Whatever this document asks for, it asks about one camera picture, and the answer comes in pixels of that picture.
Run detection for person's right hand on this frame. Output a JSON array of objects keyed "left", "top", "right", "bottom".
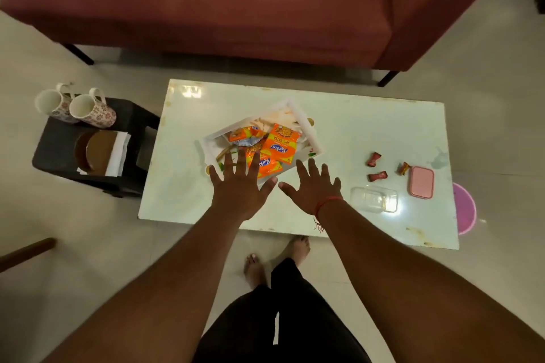
[{"left": 279, "top": 158, "right": 343, "bottom": 217}]

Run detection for person's right forearm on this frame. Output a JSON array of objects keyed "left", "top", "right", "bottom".
[{"left": 317, "top": 200, "right": 545, "bottom": 363}]

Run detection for white printed tray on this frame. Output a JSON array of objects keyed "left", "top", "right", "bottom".
[{"left": 199, "top": 98, "right": 324, "bottom": 187}]

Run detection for pink container lid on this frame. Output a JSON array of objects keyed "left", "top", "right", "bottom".
[{"left": 407, "top": 166, "right": 435, "bottom": 200}]

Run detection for clear plastic container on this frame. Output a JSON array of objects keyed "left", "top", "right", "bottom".
[{"left": 349, "top": 186, "right": 399, "bottom": 214}]

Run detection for person's right foot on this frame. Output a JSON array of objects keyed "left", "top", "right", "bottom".
[{"left": 275, "top": 235, "right": 311, "bottom": 268}]

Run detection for black trousers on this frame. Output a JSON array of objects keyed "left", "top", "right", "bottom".
[{"left": 192, "top": 258, "right": 372, "bottom": 363}]

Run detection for white paper napkins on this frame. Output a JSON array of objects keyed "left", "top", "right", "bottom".
[{"left": 76, "top": 130, "right": 132, "bottom": 178}]

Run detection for orange snack packet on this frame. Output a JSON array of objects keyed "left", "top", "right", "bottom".
[
  {"left": 228, "top": 126, "right": 267, "bottom": 147},
  {"left": 246, "top": 152, "right": 283, "bottom": 180},
  {"left": 260, "top": 123, "right": 301, "bottom": 165}
]

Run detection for dark brown round coaster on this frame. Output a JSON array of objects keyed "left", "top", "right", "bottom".
[{"left": 73, "top": 130, "right": 101, "bottom": 175}]

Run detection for light brown round coaster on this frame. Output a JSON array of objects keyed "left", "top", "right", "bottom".
[{"left": 85, "top": 130, "right": 118, "bottom": 177}]

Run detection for maroon fabric sofa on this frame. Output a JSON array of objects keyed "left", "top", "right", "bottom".
[{"left": 0, "top": 0, "right": 527, "bottom": 88}]

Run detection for brown wooden chair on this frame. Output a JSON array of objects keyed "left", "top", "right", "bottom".
[{"left": 0, "top": 237, "right": 57, "bottom": 274}]

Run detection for person's left hand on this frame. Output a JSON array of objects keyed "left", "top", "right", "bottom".
[{"left": 208, "top": 147, "right": 278, "bottom": 223}]

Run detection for person's left forearm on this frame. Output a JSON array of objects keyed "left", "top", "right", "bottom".
[{"left": 42, "top": 205, "right": 244, "bottom": 363}]

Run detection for red thread bracelet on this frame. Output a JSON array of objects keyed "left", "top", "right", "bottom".
[{"left": 313, "top": 196, "right": 344, "bottom": 234}]

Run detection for pink plastic bucket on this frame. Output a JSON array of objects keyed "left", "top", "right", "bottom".
[{"left": 451, "top": 182, "right": 477, "bottom": 237}]

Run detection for black plastic stool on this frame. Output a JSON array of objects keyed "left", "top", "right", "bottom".
[{"left": 32, "top": 96, "right": 161, "bottom": 199}]

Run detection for floral white mug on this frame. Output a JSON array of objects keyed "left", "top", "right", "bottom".
[
  {"left": 69, "top": 87, "right": 118, "bottom": 129},
  {"left": 35, "top": 82, "right": 80, "bottom": 124}
]

